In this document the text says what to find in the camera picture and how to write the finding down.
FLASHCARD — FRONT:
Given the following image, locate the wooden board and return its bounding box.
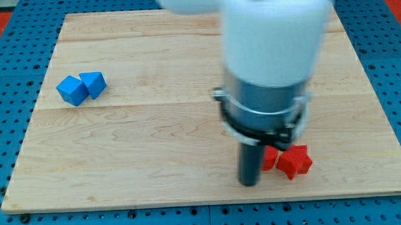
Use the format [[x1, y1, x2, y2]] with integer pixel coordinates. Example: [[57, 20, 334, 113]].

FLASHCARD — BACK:
[[1, 10, 401, 214]]

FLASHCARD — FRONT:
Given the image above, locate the blue triangular prism block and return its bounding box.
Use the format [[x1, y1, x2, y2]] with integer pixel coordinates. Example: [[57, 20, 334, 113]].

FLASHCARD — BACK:
[[79, 71, 107, 100]]

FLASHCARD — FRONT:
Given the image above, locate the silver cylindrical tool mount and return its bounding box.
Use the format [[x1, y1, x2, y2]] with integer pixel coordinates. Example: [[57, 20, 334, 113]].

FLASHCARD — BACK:
[[212, 68, 311, 151]]

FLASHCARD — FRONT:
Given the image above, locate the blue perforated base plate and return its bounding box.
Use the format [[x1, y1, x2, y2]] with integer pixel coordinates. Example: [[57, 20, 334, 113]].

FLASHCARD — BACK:
[[0, 0, 401, 225]]

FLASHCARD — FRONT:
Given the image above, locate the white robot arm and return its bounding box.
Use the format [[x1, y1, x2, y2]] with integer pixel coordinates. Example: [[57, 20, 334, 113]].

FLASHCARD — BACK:
[[156, 0, 332, 186]]

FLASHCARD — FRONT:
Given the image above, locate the red star block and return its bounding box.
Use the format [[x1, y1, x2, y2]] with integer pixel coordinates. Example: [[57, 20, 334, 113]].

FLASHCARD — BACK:
[[276, 144, 313, 180]]

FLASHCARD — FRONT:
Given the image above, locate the blue cube block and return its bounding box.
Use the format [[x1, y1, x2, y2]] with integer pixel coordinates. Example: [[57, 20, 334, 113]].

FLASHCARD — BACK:
[[56, 75, 89, 106]]

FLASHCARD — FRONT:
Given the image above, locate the red cylinder block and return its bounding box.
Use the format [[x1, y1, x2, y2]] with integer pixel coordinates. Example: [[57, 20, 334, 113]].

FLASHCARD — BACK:
[[262, 146, 279, 171]]

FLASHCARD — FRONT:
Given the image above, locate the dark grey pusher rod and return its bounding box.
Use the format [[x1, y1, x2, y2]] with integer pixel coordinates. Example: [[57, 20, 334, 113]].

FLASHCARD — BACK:
[[237, 143, 265, 186]]

